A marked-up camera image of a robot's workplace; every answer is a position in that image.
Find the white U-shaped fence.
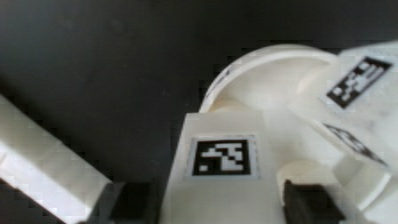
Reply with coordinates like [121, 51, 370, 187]
[0, 95, 111, 224]

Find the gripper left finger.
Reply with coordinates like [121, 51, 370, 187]
[88, 182, 159, 224]

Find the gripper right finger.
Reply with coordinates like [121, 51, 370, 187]
[283, 180, 363, 224]

